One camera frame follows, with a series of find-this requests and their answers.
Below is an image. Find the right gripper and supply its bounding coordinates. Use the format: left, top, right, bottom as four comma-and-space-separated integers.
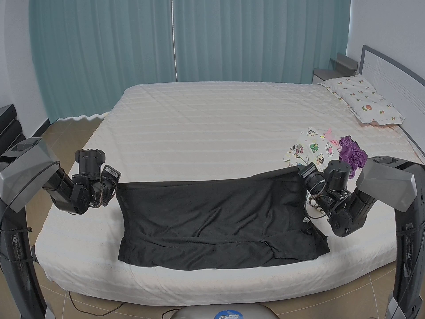
297, 162, 328, 196

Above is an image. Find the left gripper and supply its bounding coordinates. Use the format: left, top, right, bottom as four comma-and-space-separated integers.
99, 165, 121, 206

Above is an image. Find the black T-shirt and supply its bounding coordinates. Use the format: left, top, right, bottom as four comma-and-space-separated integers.
118, 168, 331, 271

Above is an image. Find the bed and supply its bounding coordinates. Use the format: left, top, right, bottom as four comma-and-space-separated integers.
34, 45, 425, 306

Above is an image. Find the white printed pyjama top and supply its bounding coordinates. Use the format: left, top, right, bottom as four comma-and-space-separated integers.
282, 126, 341, 218

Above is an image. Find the pink garment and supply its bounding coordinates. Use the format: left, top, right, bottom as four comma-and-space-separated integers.
324, 128, 342, 152

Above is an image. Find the purple garment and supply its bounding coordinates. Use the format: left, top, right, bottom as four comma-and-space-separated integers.
338, 136, 368, 178

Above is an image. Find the white printed pillow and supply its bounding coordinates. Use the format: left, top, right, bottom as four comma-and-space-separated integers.
318, 74, 406, 125

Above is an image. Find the grey bedside table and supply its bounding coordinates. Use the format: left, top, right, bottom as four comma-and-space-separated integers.
313, 53, 359, 85

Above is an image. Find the black chest of drawers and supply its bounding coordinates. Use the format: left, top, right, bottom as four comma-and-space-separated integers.
0, 104, 27, 155

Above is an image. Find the blue-green curtain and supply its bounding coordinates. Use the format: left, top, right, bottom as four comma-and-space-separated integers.
173, 0, 352, 85
30, 0, 178, 123

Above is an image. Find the black cable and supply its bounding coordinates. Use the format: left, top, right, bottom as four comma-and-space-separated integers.
68, 290, 126, 313
0, 161, 61, 233

